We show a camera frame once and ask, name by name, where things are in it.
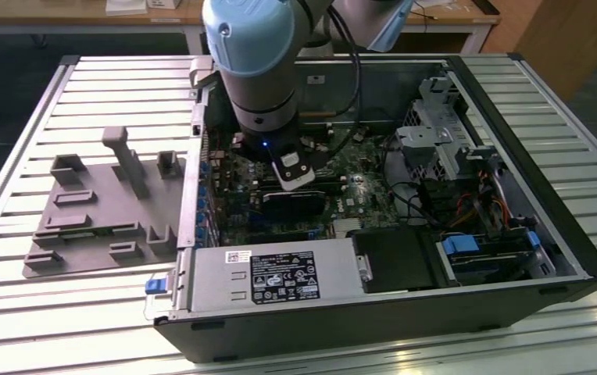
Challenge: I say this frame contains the thin black wire loop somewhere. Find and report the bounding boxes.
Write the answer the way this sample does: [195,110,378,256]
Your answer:
[388,177,443,228]

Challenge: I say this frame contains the black open PC case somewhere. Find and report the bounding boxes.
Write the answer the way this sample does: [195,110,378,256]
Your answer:
[152,53,597,364]

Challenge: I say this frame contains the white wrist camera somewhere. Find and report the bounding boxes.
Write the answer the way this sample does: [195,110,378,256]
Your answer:
[270,151,318,193]

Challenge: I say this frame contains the small silver heat sink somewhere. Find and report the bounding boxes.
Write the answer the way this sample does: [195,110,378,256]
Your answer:
[332,219,363,237]

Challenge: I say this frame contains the grey power supply with label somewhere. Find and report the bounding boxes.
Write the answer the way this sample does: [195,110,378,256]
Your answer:
[183,244,366,313]

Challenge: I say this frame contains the wooden cabinet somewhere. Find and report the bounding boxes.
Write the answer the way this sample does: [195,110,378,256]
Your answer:
[510,0,597,101]

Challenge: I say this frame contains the green Dell motherboard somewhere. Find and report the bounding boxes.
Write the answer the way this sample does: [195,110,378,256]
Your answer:
[202,124,404,249]

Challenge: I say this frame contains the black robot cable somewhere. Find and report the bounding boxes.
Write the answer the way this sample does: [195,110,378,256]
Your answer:
[322,5,366,158]

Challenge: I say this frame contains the yellow red wire bundle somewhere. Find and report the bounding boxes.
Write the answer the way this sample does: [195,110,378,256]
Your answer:
[446,190,514,232]

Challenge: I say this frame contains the hard disk in blue carrier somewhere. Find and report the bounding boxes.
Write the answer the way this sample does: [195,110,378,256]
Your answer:
[436,230,542,284]

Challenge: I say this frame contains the grey parts rack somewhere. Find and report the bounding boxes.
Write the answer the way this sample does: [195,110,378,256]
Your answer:
[21,127,191,280]

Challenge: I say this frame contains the black drive bay cover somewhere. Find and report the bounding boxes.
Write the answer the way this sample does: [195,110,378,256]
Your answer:
[347,228,454,295]

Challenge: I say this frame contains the silver metal drive cage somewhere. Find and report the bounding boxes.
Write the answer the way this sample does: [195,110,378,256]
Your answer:
[391,76,502,183]

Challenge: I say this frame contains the black graphics card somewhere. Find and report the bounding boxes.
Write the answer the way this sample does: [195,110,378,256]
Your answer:
[262,189,327,219]

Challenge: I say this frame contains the wooden desk white legs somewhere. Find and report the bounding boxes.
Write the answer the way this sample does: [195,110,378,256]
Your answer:
[0,0,502,55]

